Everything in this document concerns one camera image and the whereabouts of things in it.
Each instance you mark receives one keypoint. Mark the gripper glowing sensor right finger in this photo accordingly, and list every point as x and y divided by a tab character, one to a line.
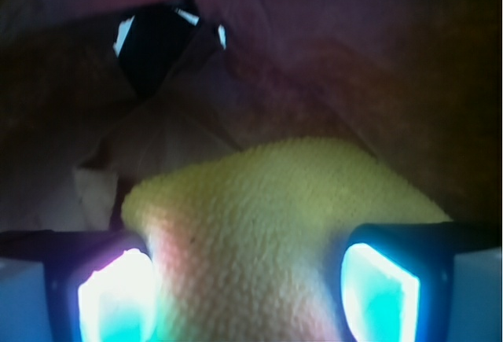
423	282

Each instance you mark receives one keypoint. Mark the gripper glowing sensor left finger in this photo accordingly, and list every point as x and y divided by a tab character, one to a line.
76	286

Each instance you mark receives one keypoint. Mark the yellow cloth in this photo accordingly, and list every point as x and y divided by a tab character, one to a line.
240	244

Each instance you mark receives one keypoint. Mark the brown paper bag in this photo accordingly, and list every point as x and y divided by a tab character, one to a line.
417	81

